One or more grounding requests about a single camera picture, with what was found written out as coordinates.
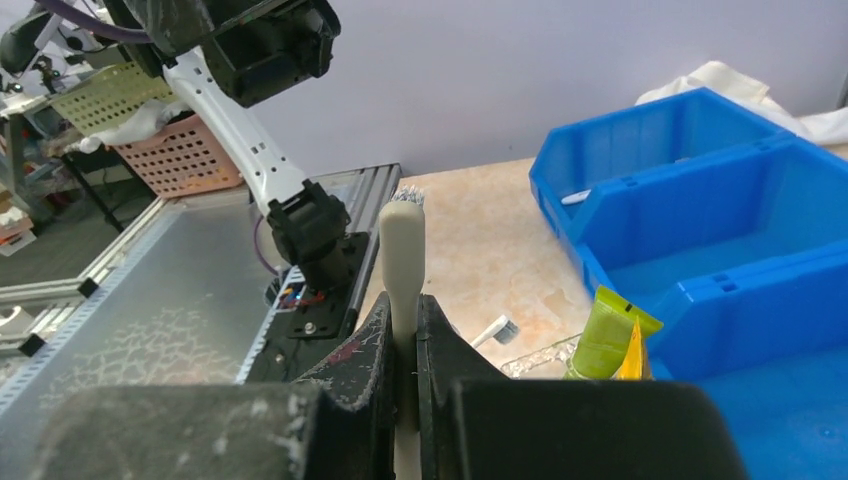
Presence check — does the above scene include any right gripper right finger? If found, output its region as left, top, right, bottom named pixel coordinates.
left=417, top=295, right=748, bottom=479

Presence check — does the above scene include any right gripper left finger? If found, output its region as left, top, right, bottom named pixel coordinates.
left=33, top=294, right=394, bottom=479

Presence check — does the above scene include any clear textured square tray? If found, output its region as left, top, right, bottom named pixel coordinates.
left=500, top=334, right=581, bottom=380

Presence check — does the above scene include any yellow green tube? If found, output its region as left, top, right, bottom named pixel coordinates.
left=565, top=286, right=663, bottom=380

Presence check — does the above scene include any orange yellow small tube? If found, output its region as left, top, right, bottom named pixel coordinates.
left=614, top=320, right=653, bottom=381

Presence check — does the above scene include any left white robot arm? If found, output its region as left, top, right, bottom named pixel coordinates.
left=1, top=1, right=355, bottom=293

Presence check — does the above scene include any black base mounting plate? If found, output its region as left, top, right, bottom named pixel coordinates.
left=238, top=232, right=370, bottom=383

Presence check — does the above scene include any red perforated basket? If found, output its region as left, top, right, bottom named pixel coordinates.
left=115, top=114, right=243, bottom=198

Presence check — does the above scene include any blue divided plastic bin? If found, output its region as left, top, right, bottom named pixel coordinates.
left=529, top=88, right=847, bottom=479

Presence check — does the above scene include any cream perforated basket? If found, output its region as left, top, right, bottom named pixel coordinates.
left=48, top=61, right=177, bottom=136

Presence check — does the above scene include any white crumpled cloth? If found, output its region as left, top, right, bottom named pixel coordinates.
left=636, top=60, right=847, bottom=147

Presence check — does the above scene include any aluminium frame rail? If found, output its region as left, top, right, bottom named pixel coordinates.
left=0, top=162, right=404, bottom=412

